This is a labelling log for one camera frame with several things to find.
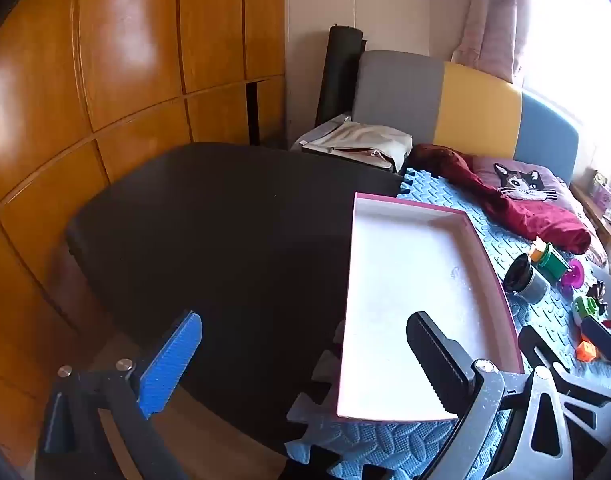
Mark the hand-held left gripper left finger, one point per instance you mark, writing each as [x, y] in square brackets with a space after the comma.
[170, 360]

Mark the grey yellow blue headboard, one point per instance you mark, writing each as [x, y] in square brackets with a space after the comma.
[475, 105]

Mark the brown ridged toy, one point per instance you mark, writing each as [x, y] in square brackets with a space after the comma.
[598, 292]

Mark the pink bed sheet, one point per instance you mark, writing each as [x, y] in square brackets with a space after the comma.
[588, 215]

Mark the green white plastic toy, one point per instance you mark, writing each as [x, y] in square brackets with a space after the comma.
[585, 307]

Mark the purple cat pillow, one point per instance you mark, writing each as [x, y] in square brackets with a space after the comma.
[523, 180]

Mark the magenta plastic toy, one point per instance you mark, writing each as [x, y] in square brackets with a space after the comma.
[573, 275]

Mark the black rolled mat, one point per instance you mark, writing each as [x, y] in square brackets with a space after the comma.
[340, 70]

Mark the pink tray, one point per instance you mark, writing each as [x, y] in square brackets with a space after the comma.
[410, 285]

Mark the blue foam mat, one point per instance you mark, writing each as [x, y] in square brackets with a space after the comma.
[385, 450]

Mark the pink box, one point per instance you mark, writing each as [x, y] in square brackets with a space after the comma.
[603, 192]

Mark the wooden bedside shelf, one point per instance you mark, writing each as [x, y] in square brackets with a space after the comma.
[598, 215]

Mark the orange cube block piece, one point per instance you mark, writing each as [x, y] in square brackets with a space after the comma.
[587, 351]

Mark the green plastic spool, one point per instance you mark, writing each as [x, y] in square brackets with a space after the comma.
[554, 261]

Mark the black and grey cup toy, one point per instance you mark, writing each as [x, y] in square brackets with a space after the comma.
[528, 282]

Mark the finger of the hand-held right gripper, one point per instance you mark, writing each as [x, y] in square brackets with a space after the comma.
[538, 347]
[605, 340]

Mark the wooden wardrobe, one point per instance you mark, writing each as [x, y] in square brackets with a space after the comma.
[85, 85]

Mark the window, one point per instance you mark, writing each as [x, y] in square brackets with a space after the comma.
[575, 35]

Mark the beige cloth bag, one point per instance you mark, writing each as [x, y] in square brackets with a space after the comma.
[355, 142]

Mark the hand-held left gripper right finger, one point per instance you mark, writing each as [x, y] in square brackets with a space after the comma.
[435, 355]

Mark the maroon blanket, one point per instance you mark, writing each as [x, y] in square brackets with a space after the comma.
[525, 210]

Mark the pink curtain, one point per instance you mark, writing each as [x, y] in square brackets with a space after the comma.
[495, 10]

